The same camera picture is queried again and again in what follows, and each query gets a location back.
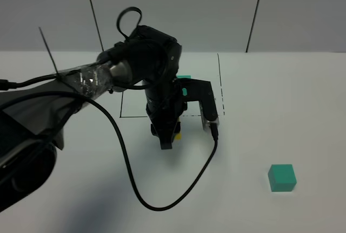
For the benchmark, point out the teal template block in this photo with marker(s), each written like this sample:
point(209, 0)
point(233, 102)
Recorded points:
point(183, 76)

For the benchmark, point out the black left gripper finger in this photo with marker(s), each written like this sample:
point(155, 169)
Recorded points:
point(166, 137)

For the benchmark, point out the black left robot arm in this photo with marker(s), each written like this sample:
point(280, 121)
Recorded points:
point(33, 113)

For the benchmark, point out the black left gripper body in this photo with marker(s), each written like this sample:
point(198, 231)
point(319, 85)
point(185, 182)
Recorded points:
point(164, 107)

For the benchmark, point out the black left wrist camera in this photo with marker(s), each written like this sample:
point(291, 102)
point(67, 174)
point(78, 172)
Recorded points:
point(201, 91)

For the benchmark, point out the yellow block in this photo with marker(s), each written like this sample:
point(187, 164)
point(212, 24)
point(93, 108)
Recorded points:
point(178, 136)

